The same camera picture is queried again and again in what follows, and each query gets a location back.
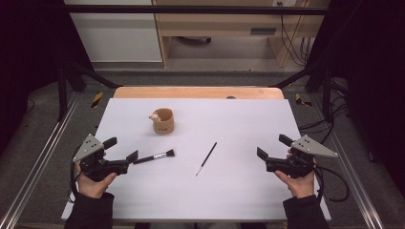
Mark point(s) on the white cabinet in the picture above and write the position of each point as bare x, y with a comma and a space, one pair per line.
117, 38

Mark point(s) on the wooden desk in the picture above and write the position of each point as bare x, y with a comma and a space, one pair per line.
216, 24

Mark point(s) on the person's right hand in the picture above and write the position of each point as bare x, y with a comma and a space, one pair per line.
301, 187

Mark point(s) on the wooden table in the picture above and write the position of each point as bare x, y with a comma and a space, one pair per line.
191, 93

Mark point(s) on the black makeup brush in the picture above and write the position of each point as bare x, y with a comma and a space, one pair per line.
153, 157

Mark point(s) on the aluminium rail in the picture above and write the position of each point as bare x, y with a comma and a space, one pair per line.
350, 168
35, 168

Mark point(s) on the person's left hand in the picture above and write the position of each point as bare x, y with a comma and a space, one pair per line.
92, 189

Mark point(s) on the black curtain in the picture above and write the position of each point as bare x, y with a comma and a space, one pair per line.
372, 63
28, 47

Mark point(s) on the black frame crossbar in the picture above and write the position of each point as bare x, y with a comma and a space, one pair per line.
191, 10

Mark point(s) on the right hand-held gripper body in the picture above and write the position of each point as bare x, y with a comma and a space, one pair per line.
299, 165

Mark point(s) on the tan bear cup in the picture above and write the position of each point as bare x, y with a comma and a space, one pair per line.
164, 125

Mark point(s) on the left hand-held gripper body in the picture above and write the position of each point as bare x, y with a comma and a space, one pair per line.
95, 165

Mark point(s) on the thin black brush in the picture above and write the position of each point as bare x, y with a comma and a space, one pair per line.
206, 159

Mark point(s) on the black metal stand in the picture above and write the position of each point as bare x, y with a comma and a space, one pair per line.
62, 95
326, 95

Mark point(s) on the grey footrest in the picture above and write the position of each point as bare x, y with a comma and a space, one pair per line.
194, 40

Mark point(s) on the yellow black tape strip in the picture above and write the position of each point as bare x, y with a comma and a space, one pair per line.
299, 100
97, 99

